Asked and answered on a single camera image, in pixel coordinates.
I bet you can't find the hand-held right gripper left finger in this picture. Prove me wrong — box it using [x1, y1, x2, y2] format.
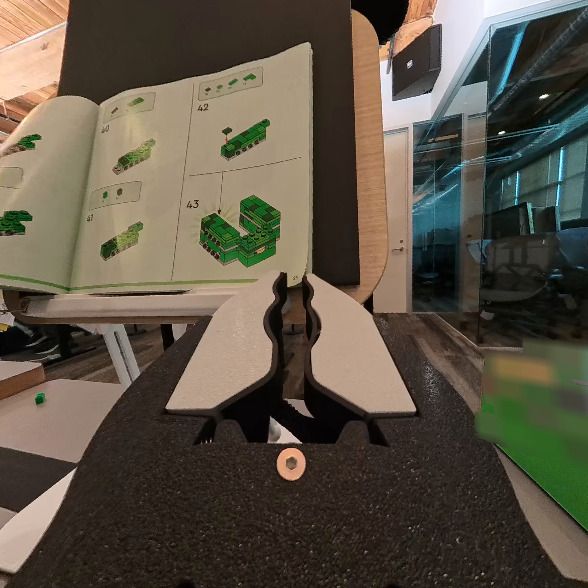
[164, 270, 288, 421]

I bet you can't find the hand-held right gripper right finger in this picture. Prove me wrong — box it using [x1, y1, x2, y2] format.
[303, 273, 419, 421]

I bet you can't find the instruction booklet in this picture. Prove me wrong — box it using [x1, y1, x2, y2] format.
[0, 42, 314, 295]

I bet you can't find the grey desk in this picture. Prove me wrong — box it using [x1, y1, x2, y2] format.
[0, 379, 588, 588]

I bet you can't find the white door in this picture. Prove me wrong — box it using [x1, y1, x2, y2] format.
[383, 129, 409, 313]

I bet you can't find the grey mesh office chair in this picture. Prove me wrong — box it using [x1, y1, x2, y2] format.
[469, 234, 577, 322]

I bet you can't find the green toy box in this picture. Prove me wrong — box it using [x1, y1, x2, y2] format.
[496, 436, 588, 531]

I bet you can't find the white book stand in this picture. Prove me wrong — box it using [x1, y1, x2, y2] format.
[0, 0, 390, 572]

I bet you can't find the black round knob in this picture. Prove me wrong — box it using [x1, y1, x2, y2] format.
[351, 0, 410, 46]

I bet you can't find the black wall speaker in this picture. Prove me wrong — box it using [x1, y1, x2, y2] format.
[391, 24, 443, 102]

